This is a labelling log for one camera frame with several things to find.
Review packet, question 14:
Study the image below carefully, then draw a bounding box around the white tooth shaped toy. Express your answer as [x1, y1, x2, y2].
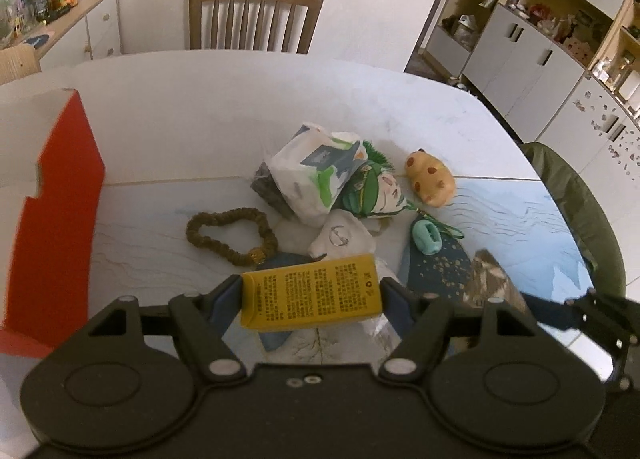
[308, 209, 376, 260]

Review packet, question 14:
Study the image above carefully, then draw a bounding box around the bag of black beads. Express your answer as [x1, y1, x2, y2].
[250, 162, 296, 220]

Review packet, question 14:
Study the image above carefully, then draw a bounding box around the teal pencil sharpener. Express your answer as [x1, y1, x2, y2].
[411, 218, 442, 257]

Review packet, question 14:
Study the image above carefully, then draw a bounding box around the yellow printed carton box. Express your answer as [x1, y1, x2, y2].
[241, 254, 383, 332]

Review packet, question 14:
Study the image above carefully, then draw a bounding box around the brown bead bracelet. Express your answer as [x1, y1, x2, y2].
[185, 206, 279, 269]

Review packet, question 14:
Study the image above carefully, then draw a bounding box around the white cabinet wall unit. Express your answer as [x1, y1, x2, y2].
[424, 0, 640, 220]

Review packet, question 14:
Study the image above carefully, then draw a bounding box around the orange spotted cat toy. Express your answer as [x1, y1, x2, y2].
[405, 149, 457, 208]

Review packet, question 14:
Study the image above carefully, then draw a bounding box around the green cushioned chair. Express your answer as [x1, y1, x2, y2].
[520, 142, 626, 297]

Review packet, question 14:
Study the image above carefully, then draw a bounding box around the white wooden sideboard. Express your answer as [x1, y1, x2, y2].
[10, 0, 122, 70]

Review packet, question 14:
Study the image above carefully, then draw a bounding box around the green haired face plush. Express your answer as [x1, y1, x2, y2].
[334, 141, 464, 240]

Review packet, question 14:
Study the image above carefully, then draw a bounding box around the red and white cardboard box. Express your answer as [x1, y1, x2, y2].
[1, 89, 105, 358]

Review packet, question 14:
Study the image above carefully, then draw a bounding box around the white green tissue pack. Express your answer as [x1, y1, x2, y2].
[267, 123, 368, 227]

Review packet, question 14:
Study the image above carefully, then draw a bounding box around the wooden slatted chair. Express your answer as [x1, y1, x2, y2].
[188, 0, 323, 54]

